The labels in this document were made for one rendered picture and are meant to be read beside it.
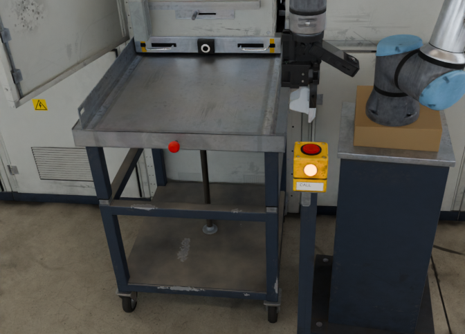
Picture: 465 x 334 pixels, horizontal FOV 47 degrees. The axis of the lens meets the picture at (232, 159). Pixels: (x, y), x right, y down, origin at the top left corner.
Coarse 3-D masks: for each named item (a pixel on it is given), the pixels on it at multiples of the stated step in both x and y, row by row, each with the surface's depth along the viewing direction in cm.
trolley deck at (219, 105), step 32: (160, 64) 195; (192, 64) 193; (224, 64) 192; (256, 64) 191; (128, 96) 174; (160, 96) 173; (192, 96) 172; (224, 96) 171; (256, 96) 170; (288, 96) 168; (96, 128) 158; (128, 128) 157; (160, 128) 156; (192, 128) 155; (224, 128) 154; (256, 128) 154
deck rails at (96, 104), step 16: (128, 48) 194; (112, 64) 179; (128, 64) 195; (112, 80) 180; (272, 80) 178; (96, 96) 166; (112, 96) 174; (272, 96) 169; (96, 112) 165; (272, 112) 160; (272, 128) 152
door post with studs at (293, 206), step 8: (288, 0) 197; (288, 8) 199; (288, 16) 200; (288, 24) 202; (296, 112) 221; (296, 120) 224; (296, 128) 225; (296, 136) 228; (296, 192) 244; (296, 200) 246; (296, 208) 249
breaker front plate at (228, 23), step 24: (168, 0) 189; (192, 0) 188; (216, 0) 187; (240, 0) 186; (264, 0) 185; (168, 24) 195; (192, 24) 194; (216, 24) 193; (240, 24) 192; (264, 24) 190
